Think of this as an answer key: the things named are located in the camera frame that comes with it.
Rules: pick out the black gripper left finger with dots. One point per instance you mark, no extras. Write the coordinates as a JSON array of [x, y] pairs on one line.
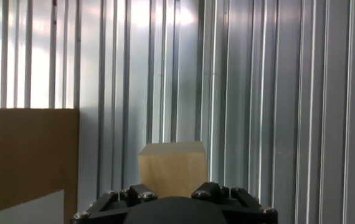
[[134, 194]]

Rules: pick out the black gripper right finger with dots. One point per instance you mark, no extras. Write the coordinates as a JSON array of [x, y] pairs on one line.
[[221, 193]]

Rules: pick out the light wooden cube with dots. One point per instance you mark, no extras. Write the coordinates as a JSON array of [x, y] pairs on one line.
[[172, 171]]

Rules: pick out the brown cardboard board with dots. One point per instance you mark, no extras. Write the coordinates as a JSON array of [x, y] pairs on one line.
[[25, 149]]

